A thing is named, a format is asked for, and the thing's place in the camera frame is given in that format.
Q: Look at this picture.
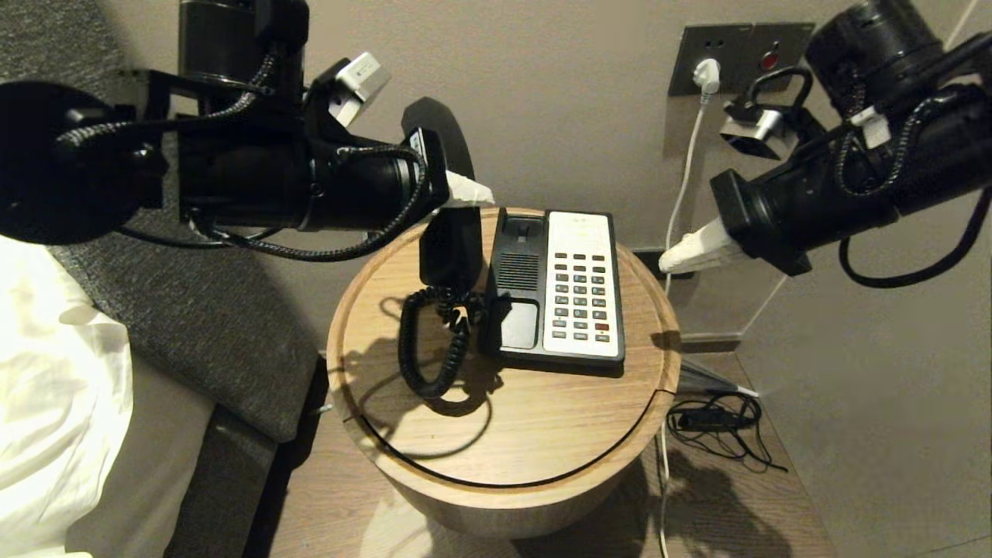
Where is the beige mattress side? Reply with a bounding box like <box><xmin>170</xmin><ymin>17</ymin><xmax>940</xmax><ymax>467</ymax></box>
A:
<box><xmin>68</xmin><ymin>360</ymin><xmax>218</xmax><ymax>558</ymax></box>

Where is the black phone cord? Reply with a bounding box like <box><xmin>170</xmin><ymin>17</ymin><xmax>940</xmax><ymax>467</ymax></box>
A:
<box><xmin>397</xmin><ymin>285</ymin><xmax>491</xmax><ymax>400</ymax></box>

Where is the dark switch plate red button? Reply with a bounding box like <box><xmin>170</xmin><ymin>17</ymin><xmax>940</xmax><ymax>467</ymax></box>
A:
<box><xmin>740</xmin><ymin>22</ymin><xmax>816</xmax><ymax>94</ymax></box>

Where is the grey folded umbrella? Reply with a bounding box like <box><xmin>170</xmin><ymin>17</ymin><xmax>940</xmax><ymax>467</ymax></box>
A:
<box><xmin>676</xmin><ymin>360</ymin><xmax>760</xmax><ymax>401</ymax></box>

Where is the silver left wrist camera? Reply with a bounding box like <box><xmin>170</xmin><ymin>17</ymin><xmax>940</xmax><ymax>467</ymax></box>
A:
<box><xmin>332</xmin><ymin>51</ymin><xmax>392</xmax><ymax>129</ymax></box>

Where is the grey fabric headboard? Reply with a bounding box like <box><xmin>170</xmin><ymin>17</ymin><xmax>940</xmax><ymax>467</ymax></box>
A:
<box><xmin>0</xmin><ymin>0</ymin><xmax>320</xmax><ymax>444</ymax></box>

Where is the small dark skirting socket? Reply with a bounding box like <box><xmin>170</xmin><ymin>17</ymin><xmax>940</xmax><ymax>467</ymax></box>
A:
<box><xmin>632</xmin><ymin>248</ymin><xmax>703</xmax><ymax>284</ymax></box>

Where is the black telephone base white keypad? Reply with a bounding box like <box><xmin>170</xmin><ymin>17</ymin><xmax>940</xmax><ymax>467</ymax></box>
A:
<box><xmin>478</xmin><ymin>208</ymin><xmax>627</xmax><ymax>379</ymax></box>

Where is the white bed linen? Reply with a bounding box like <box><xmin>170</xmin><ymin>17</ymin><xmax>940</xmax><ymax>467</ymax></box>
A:
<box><xmin>0</xmin><ymin>232</ymin><xmax>134</xmax><ymax>558</ymax></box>

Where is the black telephone handset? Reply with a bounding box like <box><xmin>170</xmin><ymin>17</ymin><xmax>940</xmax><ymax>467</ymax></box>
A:
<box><xmin>401</xmin><ymin>97</ymin><xmax>485</xmax><ymax>294</ymax></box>

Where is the dark wall socket plate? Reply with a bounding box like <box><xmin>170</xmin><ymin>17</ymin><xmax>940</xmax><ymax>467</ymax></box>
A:
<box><xmin>669</xmin><ymin>23</ymin><xmax>753</xmax><ymax>97</ymax></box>

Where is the round wooden bedside table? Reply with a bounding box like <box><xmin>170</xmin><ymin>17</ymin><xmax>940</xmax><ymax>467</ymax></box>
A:
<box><xmin>326</xmin><ymin>208</ymin><xmax>683</xmax><ymax>539</ymax></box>

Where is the dark fabric bed base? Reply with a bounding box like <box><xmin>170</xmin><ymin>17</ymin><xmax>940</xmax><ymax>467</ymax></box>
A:
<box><xmin>164</xmin><ymin>407</ymin><xmax>278</xmax><ymax>558</ymax></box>

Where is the tangled black floor cable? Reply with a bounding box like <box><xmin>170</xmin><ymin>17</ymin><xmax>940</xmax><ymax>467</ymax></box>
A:
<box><xmin>664</xmin><ymin>393</ymin><xmax>788</xmax><ymax>474</ymax></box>

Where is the white power plug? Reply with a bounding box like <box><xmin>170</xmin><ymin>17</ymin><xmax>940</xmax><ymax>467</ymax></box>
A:
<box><xmin>692</xmin><ymin>58</ymin><xmax>722</xmax><ymax>105</ymax></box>

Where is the white power cable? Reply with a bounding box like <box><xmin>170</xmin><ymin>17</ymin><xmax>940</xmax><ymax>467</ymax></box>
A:
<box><xmin>658</xmin><ymin>101</ymin><xmax>708</xmax><ymax>558</ymax></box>

